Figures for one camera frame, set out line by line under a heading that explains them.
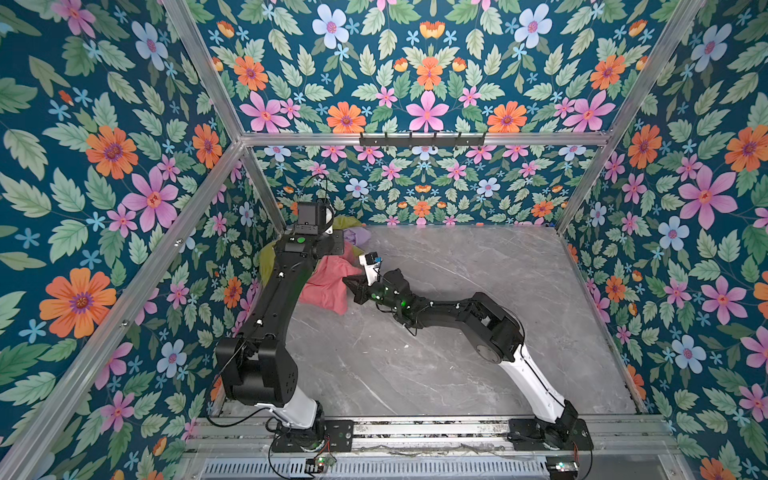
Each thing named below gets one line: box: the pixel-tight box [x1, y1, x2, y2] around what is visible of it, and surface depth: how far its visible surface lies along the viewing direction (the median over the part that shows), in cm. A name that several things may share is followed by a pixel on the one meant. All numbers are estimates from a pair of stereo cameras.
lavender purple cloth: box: [343, 226, 372, 246], surface depth 110 cm
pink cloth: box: [299, 241, 362, 315], surface depth 92 cm
